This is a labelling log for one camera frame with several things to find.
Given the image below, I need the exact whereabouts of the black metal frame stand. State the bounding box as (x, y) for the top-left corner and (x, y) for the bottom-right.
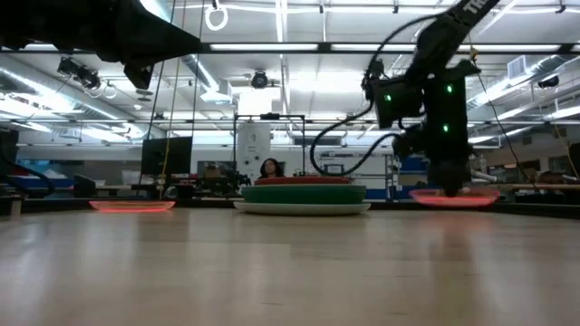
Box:
(233, 112), (307, 177)

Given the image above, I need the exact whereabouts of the dark green plastic plate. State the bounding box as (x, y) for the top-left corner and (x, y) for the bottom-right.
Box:
(241, 192), (367, 206)

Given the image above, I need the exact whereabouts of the person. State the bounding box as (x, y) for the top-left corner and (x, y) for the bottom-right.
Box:
(257, 157), (285, 180)

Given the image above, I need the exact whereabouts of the black monitor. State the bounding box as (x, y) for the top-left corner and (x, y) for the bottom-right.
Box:
(140, 136), (194, 177)

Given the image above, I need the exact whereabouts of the white cylindrical tank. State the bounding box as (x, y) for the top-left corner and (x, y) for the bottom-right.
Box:
(236, 121), (272, 180)

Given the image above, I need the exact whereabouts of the black overhead frame bar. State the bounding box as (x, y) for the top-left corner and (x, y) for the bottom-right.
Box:
(0, 41), (580, 57)

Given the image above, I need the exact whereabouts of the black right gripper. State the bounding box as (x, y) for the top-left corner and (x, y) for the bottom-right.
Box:
(392, 130), (475, 197)

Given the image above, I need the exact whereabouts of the black ceiling track light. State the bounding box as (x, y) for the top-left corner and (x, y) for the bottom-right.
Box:
(56, 56), (103, 91)

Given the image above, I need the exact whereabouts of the white ceiling vent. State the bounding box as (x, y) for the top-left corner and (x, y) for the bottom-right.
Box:
(507, 54), (529, 81)

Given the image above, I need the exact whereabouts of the white hanging ring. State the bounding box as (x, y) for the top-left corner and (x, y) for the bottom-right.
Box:
(204, 3), (229, 32)

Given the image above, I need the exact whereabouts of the round black ceiling fixture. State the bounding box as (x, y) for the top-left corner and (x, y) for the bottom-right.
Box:
(250, 70), (270, 90)

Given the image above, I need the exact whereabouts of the small translucent orange plate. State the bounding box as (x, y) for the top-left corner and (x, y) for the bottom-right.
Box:
(88, 200), (177, 214)
(409, 187), (502, 209)

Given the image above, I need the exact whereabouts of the small black box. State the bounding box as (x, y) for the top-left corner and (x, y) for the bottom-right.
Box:
(73, 174), (97, 198)

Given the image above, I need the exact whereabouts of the black aluminium table frame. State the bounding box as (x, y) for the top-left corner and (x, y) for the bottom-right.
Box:
(0, 194), (580, 221)

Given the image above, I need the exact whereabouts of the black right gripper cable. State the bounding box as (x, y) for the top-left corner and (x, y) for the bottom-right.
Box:
(309, 102), (402, 177)

